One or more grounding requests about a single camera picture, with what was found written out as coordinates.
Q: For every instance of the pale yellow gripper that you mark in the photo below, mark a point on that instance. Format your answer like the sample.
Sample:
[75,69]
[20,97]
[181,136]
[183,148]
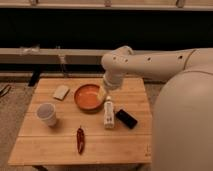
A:
[102,93]

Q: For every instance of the red chili pepper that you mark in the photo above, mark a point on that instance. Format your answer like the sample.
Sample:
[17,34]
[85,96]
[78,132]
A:
[80,140]

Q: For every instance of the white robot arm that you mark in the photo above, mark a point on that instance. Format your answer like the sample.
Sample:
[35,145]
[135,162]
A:
[182,124]

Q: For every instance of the orange bowl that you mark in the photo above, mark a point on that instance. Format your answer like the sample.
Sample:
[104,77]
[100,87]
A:
[85,97]

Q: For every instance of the white bottle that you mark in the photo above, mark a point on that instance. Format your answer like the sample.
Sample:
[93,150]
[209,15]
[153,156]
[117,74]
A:
[109,122]

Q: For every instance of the black rectangular device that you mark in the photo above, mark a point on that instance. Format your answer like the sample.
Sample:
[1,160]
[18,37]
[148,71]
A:
[126,118]

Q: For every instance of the beige sponge block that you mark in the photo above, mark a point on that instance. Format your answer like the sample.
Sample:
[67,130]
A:
[60,92]

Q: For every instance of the wooden table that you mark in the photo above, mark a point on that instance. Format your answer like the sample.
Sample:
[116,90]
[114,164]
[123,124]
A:
[38,144]

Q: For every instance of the metal rail beam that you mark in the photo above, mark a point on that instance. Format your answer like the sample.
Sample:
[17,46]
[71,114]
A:
[50,56]

